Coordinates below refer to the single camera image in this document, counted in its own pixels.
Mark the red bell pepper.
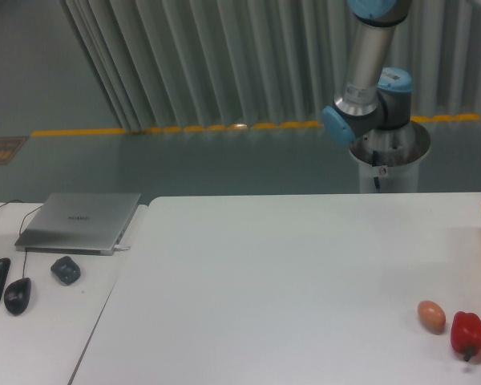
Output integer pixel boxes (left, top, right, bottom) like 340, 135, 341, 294
451, 311, 481, 362

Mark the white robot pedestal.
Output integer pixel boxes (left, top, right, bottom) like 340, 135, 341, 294
349, 121, 431, 193

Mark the black cable on pedestal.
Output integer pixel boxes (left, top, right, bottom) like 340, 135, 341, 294
370, 150, 382, 190

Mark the silver closed laptop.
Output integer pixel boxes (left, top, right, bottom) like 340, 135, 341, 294
15, 192, 141, 255

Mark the black mouse cable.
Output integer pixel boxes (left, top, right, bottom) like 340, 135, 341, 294
18, 203, 44, 279

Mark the black computer mouse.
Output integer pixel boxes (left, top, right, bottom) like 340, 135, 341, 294
3, 278, 32, 316

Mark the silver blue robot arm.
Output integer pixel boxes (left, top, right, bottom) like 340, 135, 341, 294
322, 1, 411, 144

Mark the pleated grey curtain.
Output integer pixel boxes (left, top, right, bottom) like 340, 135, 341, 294
65, 1, 481, 132

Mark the small black gadget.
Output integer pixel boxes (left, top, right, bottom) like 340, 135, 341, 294
51, 256, 81, 286

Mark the brown egg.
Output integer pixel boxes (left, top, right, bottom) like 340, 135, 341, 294
417, 300, 446, 334

